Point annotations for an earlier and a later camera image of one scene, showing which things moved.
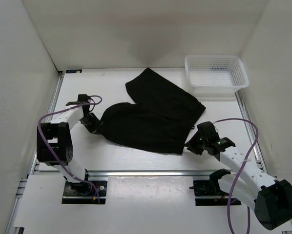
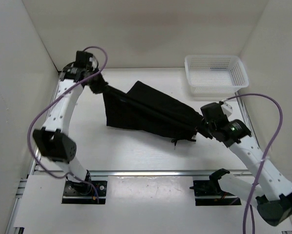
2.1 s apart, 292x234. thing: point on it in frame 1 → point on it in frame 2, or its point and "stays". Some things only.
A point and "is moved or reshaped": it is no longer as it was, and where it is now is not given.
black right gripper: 191,144 → 202,122
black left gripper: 94,129 → 101,84
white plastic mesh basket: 211,74 stays
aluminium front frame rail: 153,173 stays
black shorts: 158,118 is moved or reshaped
